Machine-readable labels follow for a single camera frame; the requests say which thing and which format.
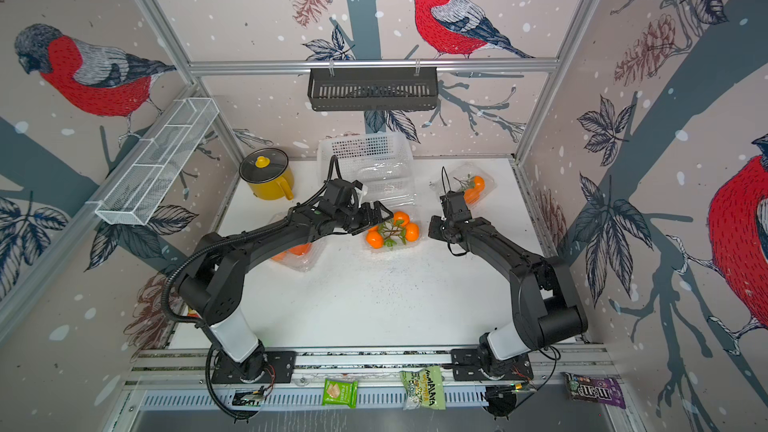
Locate purple candy packet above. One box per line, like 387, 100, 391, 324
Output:
562, 372, 626, 409

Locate orange on branch near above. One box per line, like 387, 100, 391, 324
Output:
463, 188, 480, 205

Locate white plastic basket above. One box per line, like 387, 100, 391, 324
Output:
317, 132, 414, 183

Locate white wire wall shelf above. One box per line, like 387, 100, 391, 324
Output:
95, 97, 219, 225

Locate black hanging wire shelf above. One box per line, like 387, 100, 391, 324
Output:
307, 66, 439, 112

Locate yellow pot with lid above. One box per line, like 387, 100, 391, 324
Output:
238, 148, 294, 201

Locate clear clamshell four oranges branch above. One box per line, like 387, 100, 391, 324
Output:
354, 160, 416, 210

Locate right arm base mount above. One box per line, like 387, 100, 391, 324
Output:
449, 346, 533, 382

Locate green snack packet large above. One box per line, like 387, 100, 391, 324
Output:
400, 366, 446, 410

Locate clear clamshell three oranges branch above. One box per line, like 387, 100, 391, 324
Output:
429, 162, 497, 209

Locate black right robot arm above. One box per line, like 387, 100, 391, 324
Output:
428, 192, 588, 378

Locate loose orange large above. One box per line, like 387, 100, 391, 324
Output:
288, 243, 312, 256

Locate orange on branch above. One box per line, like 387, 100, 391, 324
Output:
471, 175, 485, 192
463, 188, 480, 205

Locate orange on branch middle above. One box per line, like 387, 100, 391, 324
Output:
471, 175, 485, 192

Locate clear clamshell oranges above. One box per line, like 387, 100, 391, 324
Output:
271, 239, 326, 272

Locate green snack packet small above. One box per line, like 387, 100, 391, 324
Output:
321, 379, 358, 409

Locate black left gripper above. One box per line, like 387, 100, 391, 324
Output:
334, 200, 395, 235

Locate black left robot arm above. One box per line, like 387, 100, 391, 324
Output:
161, 178, 394, 382

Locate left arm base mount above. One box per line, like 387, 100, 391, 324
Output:
211, 350, 297, 385

